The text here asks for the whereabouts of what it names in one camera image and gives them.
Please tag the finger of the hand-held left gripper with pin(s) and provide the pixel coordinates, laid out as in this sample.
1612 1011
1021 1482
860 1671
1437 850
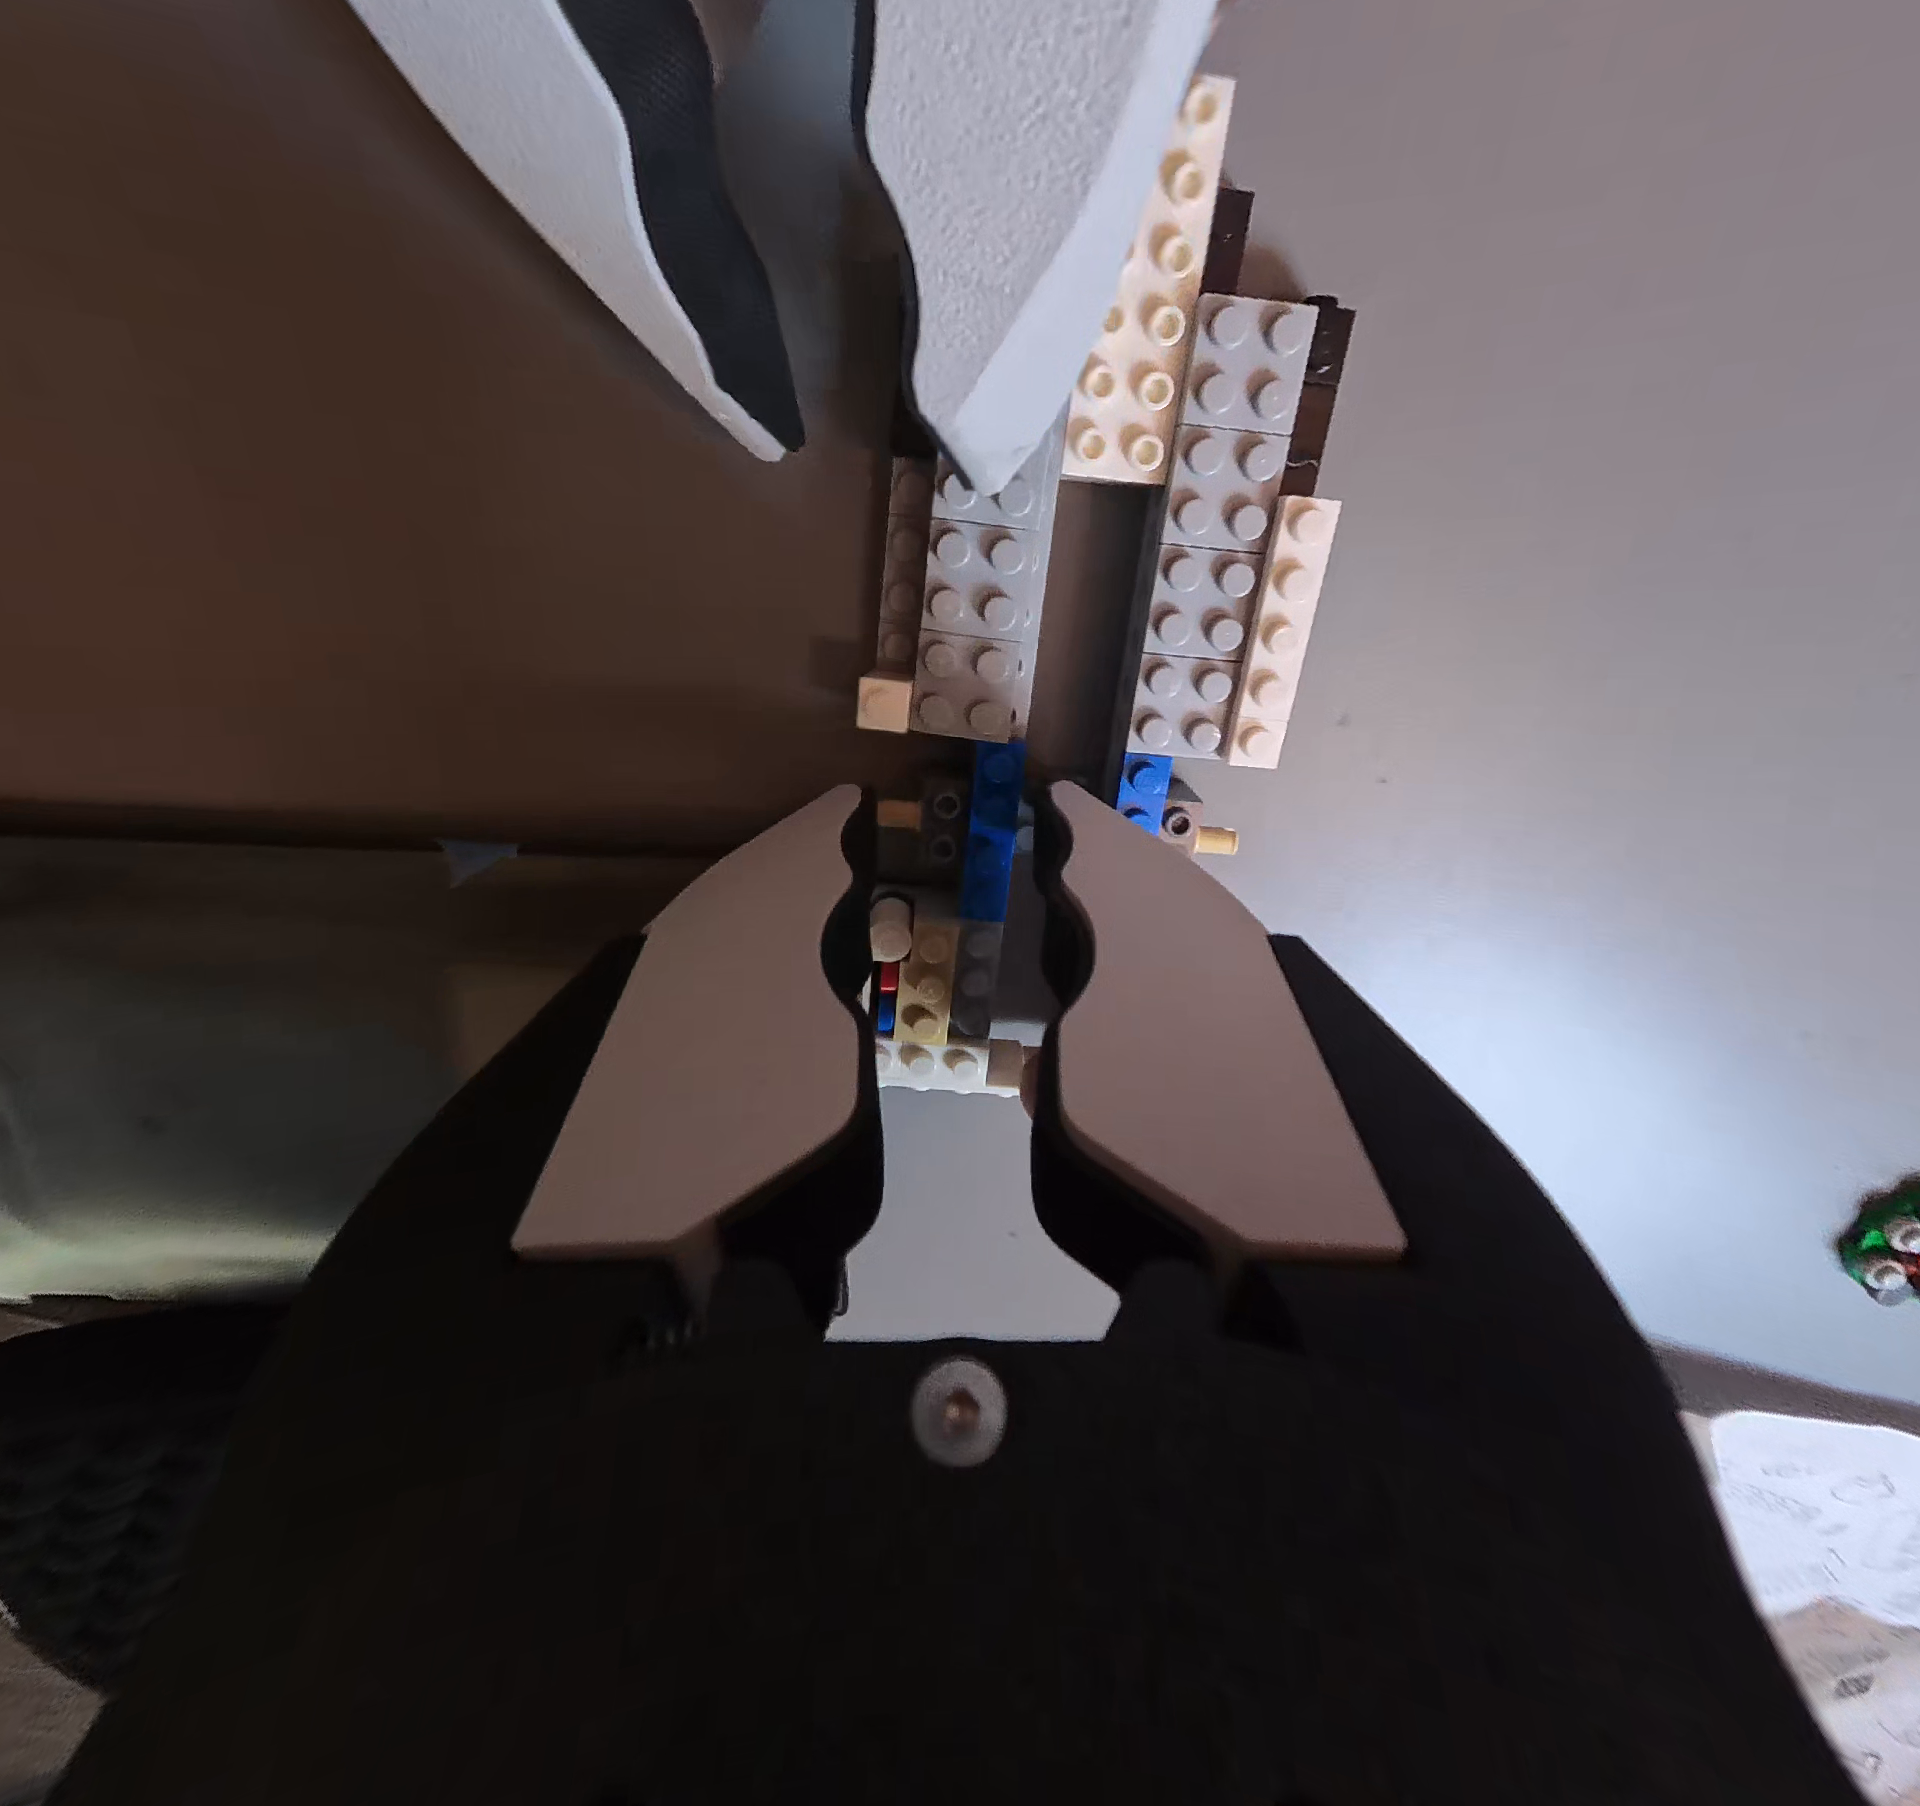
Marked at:
496 81
1019 157

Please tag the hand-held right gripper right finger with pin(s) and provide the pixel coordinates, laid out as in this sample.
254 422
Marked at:
1215 1072

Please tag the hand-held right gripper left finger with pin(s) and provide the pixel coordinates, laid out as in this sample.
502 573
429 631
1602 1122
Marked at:
705 1040

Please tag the grey tan lego build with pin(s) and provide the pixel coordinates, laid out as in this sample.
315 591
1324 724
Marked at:
1224 591

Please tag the pile of small lego pieces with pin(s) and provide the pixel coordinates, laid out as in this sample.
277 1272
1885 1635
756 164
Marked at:
1882 1236

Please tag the blue tape piece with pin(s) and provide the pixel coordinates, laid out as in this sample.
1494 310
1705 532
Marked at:
481 861

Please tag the pale green cloth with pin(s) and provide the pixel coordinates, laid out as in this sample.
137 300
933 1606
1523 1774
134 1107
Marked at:
178 1072

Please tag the dark mesh object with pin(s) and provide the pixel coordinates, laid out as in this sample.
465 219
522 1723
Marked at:
89 1507

